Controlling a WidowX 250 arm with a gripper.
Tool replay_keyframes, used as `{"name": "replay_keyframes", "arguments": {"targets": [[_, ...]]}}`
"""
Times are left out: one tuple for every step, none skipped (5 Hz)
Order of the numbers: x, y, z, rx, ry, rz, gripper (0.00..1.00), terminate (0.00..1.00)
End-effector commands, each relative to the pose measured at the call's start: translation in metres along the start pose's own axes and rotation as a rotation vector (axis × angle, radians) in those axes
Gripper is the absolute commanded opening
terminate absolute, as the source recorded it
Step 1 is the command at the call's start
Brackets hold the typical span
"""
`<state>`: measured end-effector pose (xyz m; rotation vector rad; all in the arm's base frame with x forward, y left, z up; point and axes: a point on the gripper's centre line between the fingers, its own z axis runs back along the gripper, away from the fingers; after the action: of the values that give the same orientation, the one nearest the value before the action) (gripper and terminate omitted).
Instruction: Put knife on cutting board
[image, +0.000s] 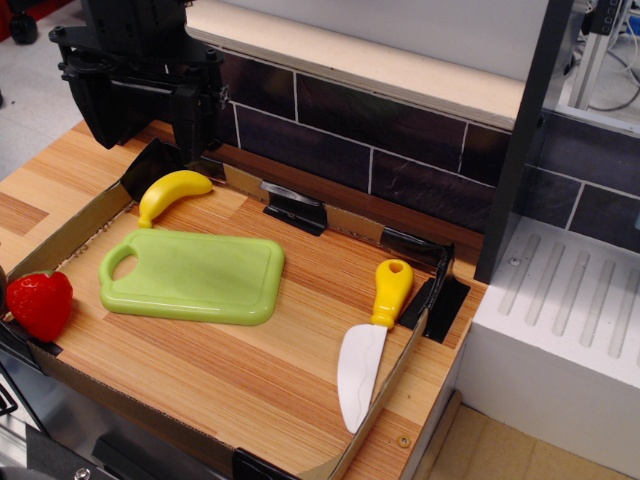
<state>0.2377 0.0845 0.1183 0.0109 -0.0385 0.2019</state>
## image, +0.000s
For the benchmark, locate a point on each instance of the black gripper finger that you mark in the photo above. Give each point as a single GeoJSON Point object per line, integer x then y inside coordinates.
{"type": "Point", "coordinates": [195, 116]}
{"type": "Point", "coordinates": [113, 114]}

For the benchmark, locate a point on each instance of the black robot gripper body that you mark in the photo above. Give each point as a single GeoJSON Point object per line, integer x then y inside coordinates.
{"type": "Point", "coordinates": [136, 46]}

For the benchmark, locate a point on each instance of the yellow handled white toy knife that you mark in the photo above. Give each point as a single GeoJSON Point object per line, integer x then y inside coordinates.
{"type": "Point", "coordinates": [362, 345]}

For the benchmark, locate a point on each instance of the green plastic cutting board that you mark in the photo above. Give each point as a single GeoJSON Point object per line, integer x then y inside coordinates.
{"type": "Point", "coordinates": [192, 276]}

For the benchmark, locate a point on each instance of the light wooden shelf board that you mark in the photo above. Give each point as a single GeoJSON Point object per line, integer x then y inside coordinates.
{"type": "Point", "coordinates": [402, 76]}

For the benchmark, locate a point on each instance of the cardboard fence with black tape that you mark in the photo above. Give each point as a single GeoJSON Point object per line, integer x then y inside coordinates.
{"type": "Point", "coordinates": [214, 336]}

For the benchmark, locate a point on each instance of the yellow toy banana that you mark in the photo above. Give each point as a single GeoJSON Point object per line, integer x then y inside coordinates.
{"type": "Point", "coordinates": [169, 189]}

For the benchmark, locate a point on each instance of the black caster wheel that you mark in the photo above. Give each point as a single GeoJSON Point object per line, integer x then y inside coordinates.
{"type": "Point", "coordinates": [23, 28]}

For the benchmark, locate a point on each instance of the red toy strawberry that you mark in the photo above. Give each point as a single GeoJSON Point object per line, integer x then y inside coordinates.
{"type": "Point", "coordinates": [41, 303]}

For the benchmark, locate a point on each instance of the stainless steel oven front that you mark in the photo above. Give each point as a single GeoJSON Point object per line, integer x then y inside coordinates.
{"type": "Point", "coordinates": [45, 430]}

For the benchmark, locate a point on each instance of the white toy sink drainboard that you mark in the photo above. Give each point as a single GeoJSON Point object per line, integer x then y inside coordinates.
{"type": "Point", "coordinates": [553, 349]}

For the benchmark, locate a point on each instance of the dark grey shelf post right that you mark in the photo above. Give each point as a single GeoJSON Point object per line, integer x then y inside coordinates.
{"type": "Point", "coordinates": [540, 96]}

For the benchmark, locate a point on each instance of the aluminium frame profile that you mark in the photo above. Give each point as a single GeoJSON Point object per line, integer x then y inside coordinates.
{"type": "Point", "coordinates": [600, 85]}

